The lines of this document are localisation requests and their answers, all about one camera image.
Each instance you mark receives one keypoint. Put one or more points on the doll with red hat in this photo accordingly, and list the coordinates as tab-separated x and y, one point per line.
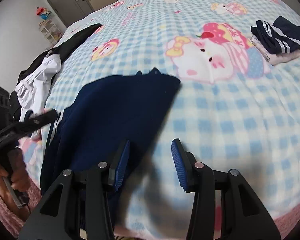
43	13

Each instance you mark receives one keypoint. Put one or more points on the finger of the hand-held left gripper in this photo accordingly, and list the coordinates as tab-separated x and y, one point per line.
40	121

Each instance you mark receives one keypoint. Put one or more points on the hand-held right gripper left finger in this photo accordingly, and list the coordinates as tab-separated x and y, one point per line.
120	167

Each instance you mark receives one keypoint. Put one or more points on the person's left hand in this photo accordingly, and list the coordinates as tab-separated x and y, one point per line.
20	177

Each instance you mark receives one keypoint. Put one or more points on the navy sweater with white stripes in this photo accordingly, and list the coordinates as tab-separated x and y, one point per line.
115	110

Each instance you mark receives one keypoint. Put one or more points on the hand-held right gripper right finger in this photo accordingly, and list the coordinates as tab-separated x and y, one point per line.
180	167

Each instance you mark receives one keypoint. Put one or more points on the white and black clothes pile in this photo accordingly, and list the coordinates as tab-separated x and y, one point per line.
77	37

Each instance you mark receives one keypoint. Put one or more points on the blue checked printed blanket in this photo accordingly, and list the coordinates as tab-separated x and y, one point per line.
215	117

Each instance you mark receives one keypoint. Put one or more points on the grey cabinet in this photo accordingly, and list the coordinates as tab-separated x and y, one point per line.
65	2

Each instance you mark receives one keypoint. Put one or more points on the folded navy striped garment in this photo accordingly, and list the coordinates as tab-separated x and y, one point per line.
285	35

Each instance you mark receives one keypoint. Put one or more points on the white shelf rack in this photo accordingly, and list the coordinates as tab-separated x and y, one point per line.
51	33

